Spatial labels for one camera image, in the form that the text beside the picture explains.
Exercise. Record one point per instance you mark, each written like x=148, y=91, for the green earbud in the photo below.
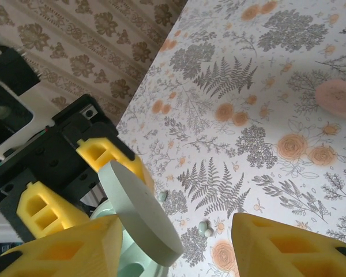
x=163, y=196
x=203, y=227

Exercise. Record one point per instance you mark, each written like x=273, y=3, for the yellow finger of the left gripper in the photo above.
x=26, y=202
x=132, y=167

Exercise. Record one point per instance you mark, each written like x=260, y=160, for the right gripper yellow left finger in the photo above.
x=83, y=248

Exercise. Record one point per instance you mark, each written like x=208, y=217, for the pink earbud charging case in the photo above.
x=337, y=98

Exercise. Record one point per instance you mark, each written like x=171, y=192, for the green earbud charging case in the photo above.
x=138, y=213

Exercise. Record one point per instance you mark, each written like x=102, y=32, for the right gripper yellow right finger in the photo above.
x=262, y=248

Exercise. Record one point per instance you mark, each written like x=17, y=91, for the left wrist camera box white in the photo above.
x=23, y=138

